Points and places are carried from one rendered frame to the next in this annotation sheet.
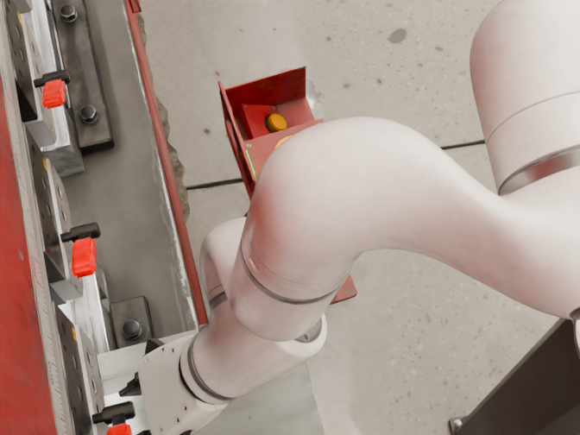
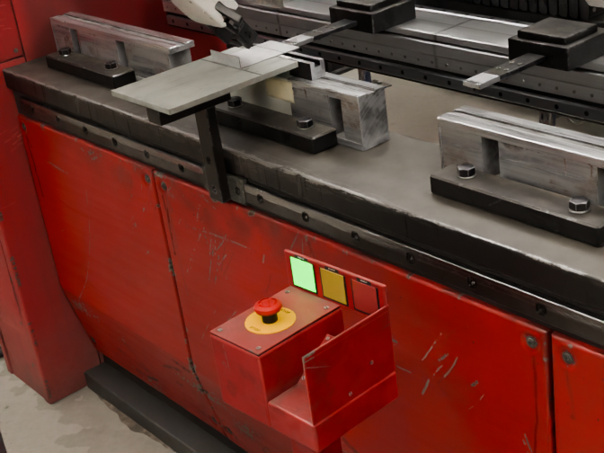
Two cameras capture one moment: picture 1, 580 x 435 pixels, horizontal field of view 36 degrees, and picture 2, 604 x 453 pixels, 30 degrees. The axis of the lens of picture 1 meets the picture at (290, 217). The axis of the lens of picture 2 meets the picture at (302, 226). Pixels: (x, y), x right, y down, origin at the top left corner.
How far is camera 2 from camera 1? 2.12 m
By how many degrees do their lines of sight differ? 86
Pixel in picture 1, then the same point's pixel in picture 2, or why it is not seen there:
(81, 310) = (336, 84)
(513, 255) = not seen: outside the picture
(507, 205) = not seen: outside the picture
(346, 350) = not seen: outside the picture
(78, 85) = (502, 182)
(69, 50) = (543, 194)
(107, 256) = (369, 156)
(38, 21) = (569, 146)
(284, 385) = (152, 92)
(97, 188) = (418, 173)
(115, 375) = (276, 61)
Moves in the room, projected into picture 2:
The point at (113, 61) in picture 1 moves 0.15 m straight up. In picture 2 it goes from (501, 227) to (495, 124)
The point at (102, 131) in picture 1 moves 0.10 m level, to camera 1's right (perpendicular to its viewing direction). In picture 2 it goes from (442, 173) to (383, 193)
